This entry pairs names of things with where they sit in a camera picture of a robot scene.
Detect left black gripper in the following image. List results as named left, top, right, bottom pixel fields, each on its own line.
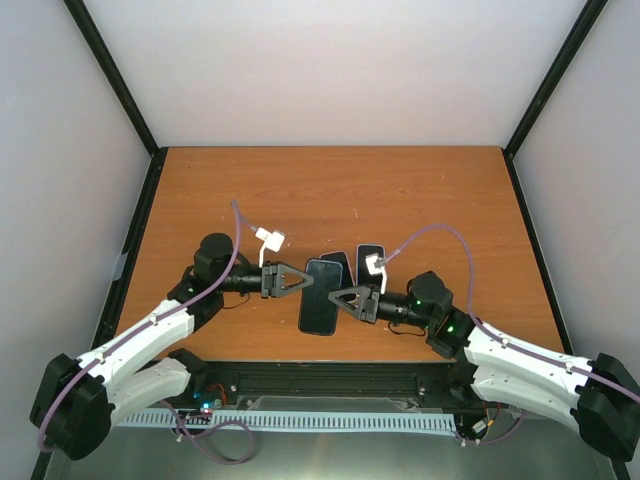
left=217, top=260, right=314, bottom=298

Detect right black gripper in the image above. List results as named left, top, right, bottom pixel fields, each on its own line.
left=328, top=283, right=434, bottom=328

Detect light blue phone case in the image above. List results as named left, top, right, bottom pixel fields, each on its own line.
left=355, top=242, right=389, bottom=289

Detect black phone case front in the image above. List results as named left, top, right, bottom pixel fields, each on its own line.
left=297, top=257, right=344, bottom=336

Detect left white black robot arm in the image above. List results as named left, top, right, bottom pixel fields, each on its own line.
left=29, top=233, right=314, bottom=460

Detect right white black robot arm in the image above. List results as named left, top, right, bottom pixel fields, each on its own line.
left=328, top=272, right=639, bottom=462

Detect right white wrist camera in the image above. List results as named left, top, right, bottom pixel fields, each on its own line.
left=365, top=253, right=388, bottom=295

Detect black aluminium frame rail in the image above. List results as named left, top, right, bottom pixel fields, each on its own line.
left=186, top=361, right=483, bottom=413

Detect light blue cable duct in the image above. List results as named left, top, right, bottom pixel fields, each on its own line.
left=112, top=408, right=459, bottom=434

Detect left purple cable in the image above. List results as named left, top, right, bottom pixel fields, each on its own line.
left=37, top=199, right=256, bottom=464

